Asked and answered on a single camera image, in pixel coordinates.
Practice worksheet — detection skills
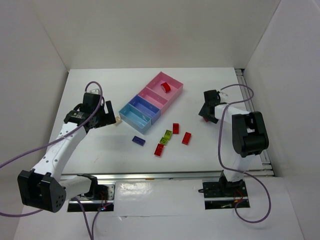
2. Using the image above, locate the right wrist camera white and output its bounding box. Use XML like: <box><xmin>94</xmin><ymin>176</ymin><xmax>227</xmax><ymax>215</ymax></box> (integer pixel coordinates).
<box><xmin>218</xmin><ymin>91</ymin><xmax>229</xmax><ymax>99</ymax></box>

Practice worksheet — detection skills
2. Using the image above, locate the purple lego plate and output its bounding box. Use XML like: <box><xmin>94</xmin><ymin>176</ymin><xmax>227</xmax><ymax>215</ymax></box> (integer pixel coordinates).
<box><xmin>132</xmin><ymin>136</ymin><xmax>146</xmax><ymax>146</ymax></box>

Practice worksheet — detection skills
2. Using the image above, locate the upper green lego brick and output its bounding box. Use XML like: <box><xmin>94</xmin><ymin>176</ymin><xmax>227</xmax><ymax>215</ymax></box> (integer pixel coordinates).
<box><xmin>163</xmin><ymin>129</ymin><xmax>173</xmax><ymax>141</ymax></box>

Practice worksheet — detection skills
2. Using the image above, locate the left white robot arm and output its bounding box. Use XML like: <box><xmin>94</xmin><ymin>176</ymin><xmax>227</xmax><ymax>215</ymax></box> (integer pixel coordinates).
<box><xmin>17</xmin><ymin>92</ymin><xmax>116</xmax><ymax>213</ymax></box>

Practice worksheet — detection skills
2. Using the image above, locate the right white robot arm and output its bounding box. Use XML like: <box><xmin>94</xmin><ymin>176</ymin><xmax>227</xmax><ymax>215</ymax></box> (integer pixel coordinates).
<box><xmin>198</xmin><ymin>90</ymin><xmax>269</xmax><ymax>184</ymax></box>

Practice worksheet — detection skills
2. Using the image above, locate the aluminium right rail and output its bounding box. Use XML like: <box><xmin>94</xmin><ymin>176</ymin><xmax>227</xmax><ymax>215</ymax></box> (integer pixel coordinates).
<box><xmin>234</xmin><ymin>67</ymin><xmax>276</xmax><ymax>177</ymax></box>

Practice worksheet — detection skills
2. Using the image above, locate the aluminium rail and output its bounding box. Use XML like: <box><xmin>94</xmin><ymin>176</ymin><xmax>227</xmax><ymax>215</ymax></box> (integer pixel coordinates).
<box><xmin>59</xmin><ymin>170</ymin><xmax>226</xmax><ymax>182</ymax></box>
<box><xmin>234</xmin><ymin>67</ymin><xmax>276</xmax><ymax>177</ymax></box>

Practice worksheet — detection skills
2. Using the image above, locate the green lego brick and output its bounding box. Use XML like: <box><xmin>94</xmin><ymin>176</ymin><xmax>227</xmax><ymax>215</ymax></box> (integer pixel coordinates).
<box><xmin>159</xmin><ymin>137</ymin><xmax>168</xmax><ymax>146</ymax></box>
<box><xmin>163</xmin><ymin>129</ymin><xmax>173</xmax><ymax>141</ymax></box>

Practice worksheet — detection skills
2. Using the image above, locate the lower green lego brick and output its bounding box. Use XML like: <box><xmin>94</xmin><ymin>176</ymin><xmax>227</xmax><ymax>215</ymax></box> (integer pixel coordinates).
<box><xmin>159</xmin><ymin>137</ymin><xmax>168</xmax><ymax>146</ymax></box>

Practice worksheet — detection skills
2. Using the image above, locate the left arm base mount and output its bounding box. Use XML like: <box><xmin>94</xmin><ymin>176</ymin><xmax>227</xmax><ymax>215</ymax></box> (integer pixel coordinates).
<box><xmin>76</xmin><ymin>182</ymin><xmax>116</xmax><ymax>212</ymax></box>

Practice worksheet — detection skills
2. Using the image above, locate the tan lego brick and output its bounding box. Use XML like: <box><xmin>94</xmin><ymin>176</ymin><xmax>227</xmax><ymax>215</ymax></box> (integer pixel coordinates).
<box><xmin>114</xmin><ymin>116</ymin><xmax>122</xmax><ymax>126</ymax></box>

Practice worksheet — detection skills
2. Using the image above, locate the small pink container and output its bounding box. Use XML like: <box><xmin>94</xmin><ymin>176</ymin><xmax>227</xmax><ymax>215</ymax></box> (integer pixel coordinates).
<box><xmin>138</xmin><ymin>87</ymin><xmax>168</xmax><ymax>108</ymax></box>

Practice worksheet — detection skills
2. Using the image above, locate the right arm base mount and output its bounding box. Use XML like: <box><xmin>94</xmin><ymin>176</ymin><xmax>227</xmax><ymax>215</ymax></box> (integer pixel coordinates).
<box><xmin>198</xmin><ymin>181</ymin><xmax>250</xmax><ymax>210</ymax></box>

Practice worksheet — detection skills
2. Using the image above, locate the purple blue container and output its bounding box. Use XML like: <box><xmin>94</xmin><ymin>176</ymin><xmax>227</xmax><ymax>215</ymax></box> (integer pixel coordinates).
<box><xmin>128</xmin><ymin>95</ymin><xmax>161</xmax><ymax>125</ymax></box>

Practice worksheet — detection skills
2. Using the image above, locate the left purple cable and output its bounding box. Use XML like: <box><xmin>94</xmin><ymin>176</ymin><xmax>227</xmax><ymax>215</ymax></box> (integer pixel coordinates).
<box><xmin>0</xmin><ymin>80</ymin><xmax>106</xmax><ymax>240</ymax></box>

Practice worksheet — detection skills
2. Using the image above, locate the light blue container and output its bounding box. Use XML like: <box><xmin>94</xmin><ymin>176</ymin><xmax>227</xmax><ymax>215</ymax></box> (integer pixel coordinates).
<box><xmin>119</xmin><ymin>103</ymin><xmax>152</xmax><ymax>135</ymax></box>

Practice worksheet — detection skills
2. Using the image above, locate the large pink container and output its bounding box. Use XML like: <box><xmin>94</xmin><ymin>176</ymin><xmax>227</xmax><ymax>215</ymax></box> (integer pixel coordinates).
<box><xmin>145</xmin><ymin>71</ymin><xmax>184</xmax><ymax>115</ymax></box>

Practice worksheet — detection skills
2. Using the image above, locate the red round flower lego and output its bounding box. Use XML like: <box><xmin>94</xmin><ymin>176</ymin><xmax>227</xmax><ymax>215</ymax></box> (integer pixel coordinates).
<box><xmin>160</xmin><ymin>82</ymin><xmax>171</xmax><ymax>94</ymax></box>

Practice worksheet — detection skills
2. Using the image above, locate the aluminium front rail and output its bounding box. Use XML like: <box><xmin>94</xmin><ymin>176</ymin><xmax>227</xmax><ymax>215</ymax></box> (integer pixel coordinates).
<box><xmin>59</xmin><ymin>170</ymin><xmax>226</xmax><ymax>182</ymax></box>

